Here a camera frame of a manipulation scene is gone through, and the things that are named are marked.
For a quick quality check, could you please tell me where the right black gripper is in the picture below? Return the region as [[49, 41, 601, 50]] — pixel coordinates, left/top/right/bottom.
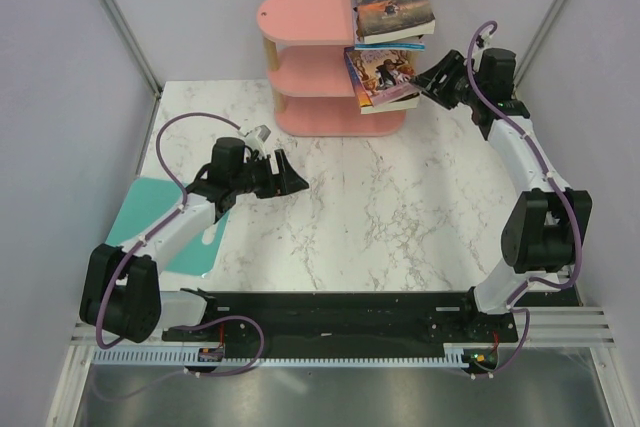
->
[[408, 49, 485, 111]]

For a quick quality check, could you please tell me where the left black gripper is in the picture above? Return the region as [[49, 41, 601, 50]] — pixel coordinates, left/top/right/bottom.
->
[[231, 150, 308, 199]]

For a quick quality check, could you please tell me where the Jane Eyre book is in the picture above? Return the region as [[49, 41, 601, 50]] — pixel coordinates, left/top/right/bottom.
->
[[344, 46, 419, 116]]

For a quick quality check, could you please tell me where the brown Edward Tulane book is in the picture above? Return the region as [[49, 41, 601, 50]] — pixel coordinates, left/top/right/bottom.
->
[[354, 2, 434, 45]]

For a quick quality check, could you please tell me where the dog picture book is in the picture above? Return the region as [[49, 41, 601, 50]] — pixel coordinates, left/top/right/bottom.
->
[[351, 0, 435, 51]]

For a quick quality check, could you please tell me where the yellow paperback book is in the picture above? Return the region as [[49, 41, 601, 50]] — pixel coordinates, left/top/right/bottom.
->
[[343, 45, 422, 109]]

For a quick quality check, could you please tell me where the Tale of Two Cities book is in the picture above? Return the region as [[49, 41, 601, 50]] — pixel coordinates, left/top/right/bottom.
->
[[351, 0, 436, 45]]

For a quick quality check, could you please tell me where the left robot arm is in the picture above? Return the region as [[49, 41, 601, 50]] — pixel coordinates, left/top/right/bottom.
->
[[79, 137, 309, 349]]

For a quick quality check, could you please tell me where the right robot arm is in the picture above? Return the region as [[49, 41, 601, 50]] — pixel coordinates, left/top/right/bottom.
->
[[411, 48, 593, 341]]

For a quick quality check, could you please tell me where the pink three-tier shelf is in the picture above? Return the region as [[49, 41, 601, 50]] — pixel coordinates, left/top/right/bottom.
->
[[256, 0, 405, 137]]

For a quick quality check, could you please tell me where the teal plastic file folder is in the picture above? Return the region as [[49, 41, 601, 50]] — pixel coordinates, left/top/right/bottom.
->
[[105, 177, 230, 277]]

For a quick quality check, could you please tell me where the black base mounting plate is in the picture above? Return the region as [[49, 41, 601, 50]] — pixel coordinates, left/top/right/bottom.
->
[[160, 289, 518, 348]]

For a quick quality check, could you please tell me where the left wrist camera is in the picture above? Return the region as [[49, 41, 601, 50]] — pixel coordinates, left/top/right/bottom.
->
[[238, 125, 271, 151]]

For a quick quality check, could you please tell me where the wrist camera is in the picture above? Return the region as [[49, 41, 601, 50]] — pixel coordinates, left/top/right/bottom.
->
[[238, 125, 271, 151], [475, 32, 492, 50]]

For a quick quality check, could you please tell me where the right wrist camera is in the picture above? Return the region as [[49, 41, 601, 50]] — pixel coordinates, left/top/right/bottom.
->
[[475, 32, 492, 50]]

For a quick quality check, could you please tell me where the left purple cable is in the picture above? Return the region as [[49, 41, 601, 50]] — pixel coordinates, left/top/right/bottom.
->
[[94, 112, 266, 378]]

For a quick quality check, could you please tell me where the white slotted cable duct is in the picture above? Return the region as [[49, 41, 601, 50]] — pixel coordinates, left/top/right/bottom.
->
[[92, 345, 498, 368]]

